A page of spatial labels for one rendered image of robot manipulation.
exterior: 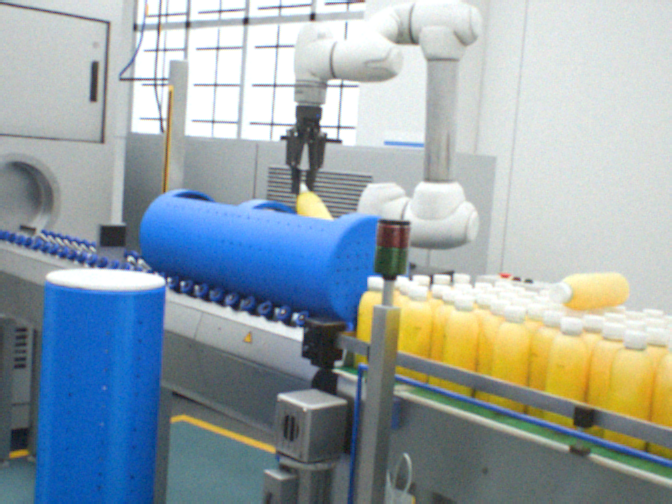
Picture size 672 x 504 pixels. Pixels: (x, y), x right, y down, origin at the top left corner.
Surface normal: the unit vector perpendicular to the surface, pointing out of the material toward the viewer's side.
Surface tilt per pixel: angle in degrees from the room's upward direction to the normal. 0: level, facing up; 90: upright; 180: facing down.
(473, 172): 90
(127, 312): 90
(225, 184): 90
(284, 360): 70
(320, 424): 90
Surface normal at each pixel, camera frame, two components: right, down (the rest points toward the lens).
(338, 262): 0.67, 0.12
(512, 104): -0.64, 0.03
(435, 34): -0.43, 0.23
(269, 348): -0.67, -0.33
